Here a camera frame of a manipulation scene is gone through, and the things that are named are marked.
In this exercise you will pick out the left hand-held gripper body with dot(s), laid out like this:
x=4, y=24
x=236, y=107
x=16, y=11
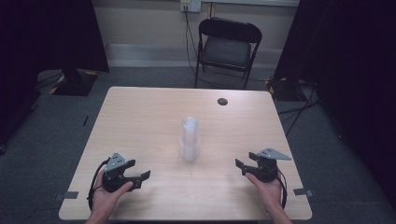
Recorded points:
x=115, y=177

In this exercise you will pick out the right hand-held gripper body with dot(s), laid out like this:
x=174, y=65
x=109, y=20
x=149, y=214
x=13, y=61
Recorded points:
x=267, y=166

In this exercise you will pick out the white plastic bottle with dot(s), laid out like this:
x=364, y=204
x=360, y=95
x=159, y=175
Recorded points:
x=189, y=140

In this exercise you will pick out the person's left hand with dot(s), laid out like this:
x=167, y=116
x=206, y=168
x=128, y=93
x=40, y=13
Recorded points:
x=107, y=196

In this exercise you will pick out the person's right hand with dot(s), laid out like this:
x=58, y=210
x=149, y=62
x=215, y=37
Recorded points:
x=267, y=193

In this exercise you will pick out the grey tape strip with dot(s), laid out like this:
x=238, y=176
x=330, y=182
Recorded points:
x=301, y=192
x=70, y=195

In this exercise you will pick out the black table grommet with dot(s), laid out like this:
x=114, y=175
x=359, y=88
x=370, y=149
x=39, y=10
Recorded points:
x=222, y=101

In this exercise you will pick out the black stand base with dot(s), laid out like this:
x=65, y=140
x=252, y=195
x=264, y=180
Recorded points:
x=73, y=84
x=286, y=88

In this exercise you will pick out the black folding chair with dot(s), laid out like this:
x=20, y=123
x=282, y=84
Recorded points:
x=226, y=49

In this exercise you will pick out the black curtain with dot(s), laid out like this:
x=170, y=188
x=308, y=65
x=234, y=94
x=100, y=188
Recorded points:
x=37, y=37
x=351, y=62

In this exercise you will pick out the white wall socket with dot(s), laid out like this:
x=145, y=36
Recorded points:
x=190, y=5

